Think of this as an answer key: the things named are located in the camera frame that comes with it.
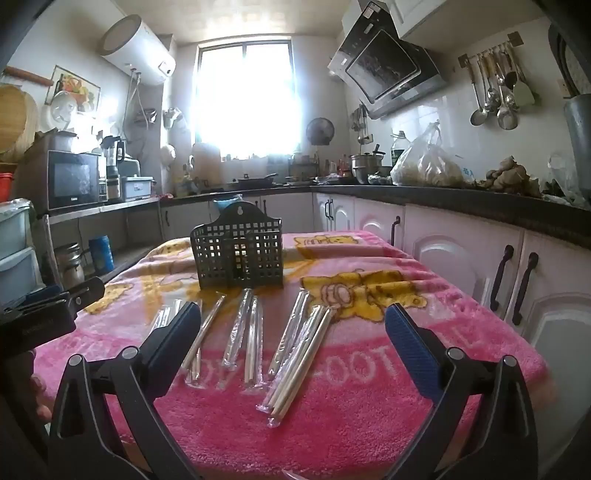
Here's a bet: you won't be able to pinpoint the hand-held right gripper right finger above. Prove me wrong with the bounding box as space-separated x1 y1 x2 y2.
385 302 540 480

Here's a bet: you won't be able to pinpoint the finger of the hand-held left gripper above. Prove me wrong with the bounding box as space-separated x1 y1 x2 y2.
0 285 65 315
55 277 106 315

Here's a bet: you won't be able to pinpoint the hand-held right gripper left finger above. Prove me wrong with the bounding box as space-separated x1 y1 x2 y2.
48 301 202 480

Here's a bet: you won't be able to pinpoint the row of chopstick packets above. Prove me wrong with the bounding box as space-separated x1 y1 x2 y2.
148 287 337 424

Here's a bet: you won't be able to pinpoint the green plastic utensil holder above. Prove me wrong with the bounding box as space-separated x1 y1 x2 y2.
190 200 284 291

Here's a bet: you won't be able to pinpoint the person's left hand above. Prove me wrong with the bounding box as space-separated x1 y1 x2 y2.
30 348 52 423

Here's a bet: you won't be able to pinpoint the blue tin can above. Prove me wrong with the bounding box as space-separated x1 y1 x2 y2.
89 235 115 275

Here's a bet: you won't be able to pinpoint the translucent plastic drawer unit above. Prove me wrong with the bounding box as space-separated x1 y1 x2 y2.
0 198 49 305

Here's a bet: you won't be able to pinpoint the metal shelf table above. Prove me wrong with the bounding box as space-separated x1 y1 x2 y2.
44 196 162 287

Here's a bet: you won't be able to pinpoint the pink cartoon bear blanket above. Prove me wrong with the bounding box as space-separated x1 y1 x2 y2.
32 231 550 480

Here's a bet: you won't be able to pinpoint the black microwave oven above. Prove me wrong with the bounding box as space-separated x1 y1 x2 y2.
46 150 108 213

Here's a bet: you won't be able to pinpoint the white lidded plastic box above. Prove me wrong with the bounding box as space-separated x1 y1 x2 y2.
121 175 155 201

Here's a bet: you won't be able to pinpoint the black kitchen countertop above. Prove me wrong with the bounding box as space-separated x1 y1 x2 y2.
159 182 591 252

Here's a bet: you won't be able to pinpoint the black frying pan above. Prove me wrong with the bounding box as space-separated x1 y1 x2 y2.
231 173 279 188

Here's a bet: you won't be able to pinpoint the clear bag of food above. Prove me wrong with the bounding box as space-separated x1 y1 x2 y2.
390 122 465 188

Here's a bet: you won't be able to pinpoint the stainless steel pot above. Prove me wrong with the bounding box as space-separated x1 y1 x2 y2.
350 144 386 185

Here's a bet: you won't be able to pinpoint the round bamboo trays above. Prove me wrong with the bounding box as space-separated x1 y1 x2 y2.
0 85 40 155

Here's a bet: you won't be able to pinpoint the green label oil bottle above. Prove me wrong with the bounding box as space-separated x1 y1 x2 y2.
390 130 411 167

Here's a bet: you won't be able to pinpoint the countertop spice rack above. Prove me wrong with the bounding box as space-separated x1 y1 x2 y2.
288 152 321 178

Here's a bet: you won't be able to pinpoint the dark hanging kitchen tools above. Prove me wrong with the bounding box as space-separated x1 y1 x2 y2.
351 104 375 146

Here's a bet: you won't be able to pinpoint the wooden rolling pin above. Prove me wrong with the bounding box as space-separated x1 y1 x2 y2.
2 66 55 88

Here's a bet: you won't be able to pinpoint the white cylindrical water heater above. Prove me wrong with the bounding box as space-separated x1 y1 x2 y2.
99 14 177 86

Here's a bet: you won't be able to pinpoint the kitchen window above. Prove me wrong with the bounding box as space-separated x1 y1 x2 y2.
194 41 305 160

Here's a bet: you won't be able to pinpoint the grey metal container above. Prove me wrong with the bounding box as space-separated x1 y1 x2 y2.
563 95 591 204

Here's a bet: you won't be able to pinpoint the row of hanging metal ladles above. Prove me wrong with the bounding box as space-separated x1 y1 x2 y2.
457 32 536 131

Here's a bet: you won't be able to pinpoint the black glass range hood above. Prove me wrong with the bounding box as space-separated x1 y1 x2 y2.
328 0 448 121

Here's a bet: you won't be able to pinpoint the blender with black handle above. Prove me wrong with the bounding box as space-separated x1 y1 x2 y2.
102 135 126 178

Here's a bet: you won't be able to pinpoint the fruit wall poster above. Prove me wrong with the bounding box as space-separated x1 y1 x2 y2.
46 65 101 114

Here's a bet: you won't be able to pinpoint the black wall fan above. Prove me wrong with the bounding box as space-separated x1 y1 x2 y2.
307 117 335 147

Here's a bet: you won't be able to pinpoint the white wall cabinet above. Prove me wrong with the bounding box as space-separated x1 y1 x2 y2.
397 0 546 42

